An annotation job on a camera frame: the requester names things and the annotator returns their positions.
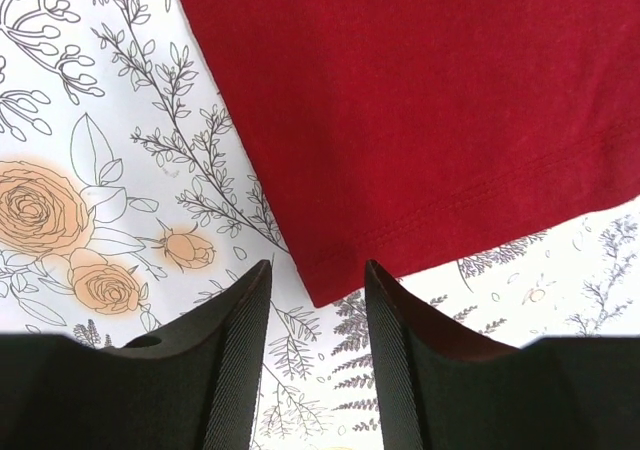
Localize floral tablecloth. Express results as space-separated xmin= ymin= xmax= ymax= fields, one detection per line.
xmin=0 ymin=0 xmax=640 ymax=450

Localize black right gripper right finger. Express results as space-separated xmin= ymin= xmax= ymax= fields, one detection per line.
xmin=365 ymin=261 xmax=639 ymax=450

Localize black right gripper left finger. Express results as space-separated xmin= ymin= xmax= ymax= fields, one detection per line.
xmin=1 ymin=260 xmax=272 ymax=449

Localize red t shirt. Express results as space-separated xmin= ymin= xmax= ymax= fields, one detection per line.
xmin=180 ymin=0 xmax=639 ymax=307

